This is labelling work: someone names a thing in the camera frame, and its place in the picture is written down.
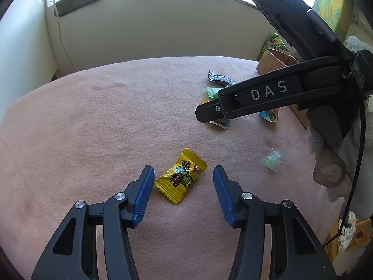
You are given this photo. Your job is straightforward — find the yellow candy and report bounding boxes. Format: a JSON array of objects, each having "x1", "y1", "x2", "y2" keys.
[{"x1": 154, "y1": 148, "x2": 208, "y2": 205}]

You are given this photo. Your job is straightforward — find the white gloved right hand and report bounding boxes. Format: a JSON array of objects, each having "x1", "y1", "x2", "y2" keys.
[{"x1": 305, "y1": 50, "x2": 372, "y2": 220}]

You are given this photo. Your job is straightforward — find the orange green wrapped snack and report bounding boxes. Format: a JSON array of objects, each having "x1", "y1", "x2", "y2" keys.
[{"x1": 259, "y1": 108, "x2": 279, "y2": 123}]

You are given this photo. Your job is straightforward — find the brown cardboard box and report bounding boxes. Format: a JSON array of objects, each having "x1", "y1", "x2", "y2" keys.
[{"x1": 257, "y1": 49, "x2": 308, "y2": 128}]

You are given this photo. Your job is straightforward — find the green tissue box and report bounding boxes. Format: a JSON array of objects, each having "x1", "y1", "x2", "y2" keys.
[{"x1": 257, "y1": 32, "x2": 287, "y2": 61}]

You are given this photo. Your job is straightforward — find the pale green clear candy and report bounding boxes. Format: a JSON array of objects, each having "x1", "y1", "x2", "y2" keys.
[{"x1": 263, "y1": 149, "x2": 285, "y2": 173}]

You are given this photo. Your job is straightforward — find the pink blanket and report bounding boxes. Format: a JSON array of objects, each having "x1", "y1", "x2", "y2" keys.
[{"x1": 1, "y1": 56, "x2": 341, "y2": 279}]

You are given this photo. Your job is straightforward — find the teal wrapped candy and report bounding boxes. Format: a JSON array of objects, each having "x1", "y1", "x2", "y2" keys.
[{"x1": 200, "y1": 85, "x2": 233, "y2": 130}]

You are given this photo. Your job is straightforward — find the silver blue wrapped candy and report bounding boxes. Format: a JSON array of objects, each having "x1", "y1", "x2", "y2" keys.
[{"x1": 208, "y1": 71, "x2": 235, "y2": 87}]

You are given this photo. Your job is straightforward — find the black tracking camera box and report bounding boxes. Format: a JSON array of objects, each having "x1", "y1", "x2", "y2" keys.
[{"x1": 252, "y1": 0, "x2": 348, "y2": 61}]

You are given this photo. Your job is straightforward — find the green landscape wall scroll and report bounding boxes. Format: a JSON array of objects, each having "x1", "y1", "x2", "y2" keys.
[{"x1": 313, "y1": 0, "x2": 354, "y2": 42}]

